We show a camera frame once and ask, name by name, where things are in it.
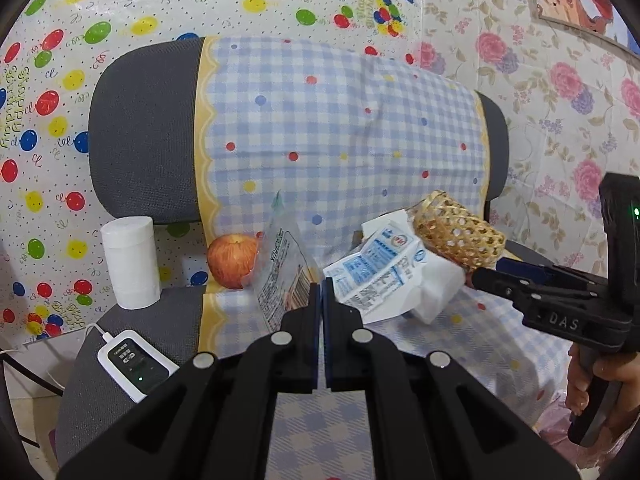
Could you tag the woven bamboo basket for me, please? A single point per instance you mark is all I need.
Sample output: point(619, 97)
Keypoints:
point(460, 235)

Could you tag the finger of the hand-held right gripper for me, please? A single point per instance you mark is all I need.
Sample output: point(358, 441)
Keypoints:
point(530, 269)
point(510, 287)

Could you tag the person's right hand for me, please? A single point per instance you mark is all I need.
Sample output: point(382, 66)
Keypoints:
point(582, 380)

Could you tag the grey office chair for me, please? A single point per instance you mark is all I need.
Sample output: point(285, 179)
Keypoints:
point(145, 135)

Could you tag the balloon print backdrop sheet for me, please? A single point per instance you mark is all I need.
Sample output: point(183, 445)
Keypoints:
point(150, 0)

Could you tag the white blue carton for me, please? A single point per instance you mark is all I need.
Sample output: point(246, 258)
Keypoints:
point(375, 270)

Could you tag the blue checked dotted cloth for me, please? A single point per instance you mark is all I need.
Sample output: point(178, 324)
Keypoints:
point(325, 125)

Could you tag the red apple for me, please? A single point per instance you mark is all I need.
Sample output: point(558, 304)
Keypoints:
point(231, 262)

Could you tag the clear plastic food wrapper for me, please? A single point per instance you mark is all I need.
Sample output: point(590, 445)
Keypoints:
point(280, 270)

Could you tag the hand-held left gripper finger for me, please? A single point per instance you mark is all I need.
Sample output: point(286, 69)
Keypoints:
point(326, 340)
point(315, 340)

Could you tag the white toilet paper roll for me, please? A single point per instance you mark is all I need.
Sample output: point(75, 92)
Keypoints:
point(131, 262)

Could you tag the floral print backdrop sheet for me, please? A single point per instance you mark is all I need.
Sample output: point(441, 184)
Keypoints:
point(550, 110)

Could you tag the white power bank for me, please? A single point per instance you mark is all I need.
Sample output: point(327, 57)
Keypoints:
point(132, 365)

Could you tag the pink plastic bag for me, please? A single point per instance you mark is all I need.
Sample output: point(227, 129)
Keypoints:
point(555, 420)

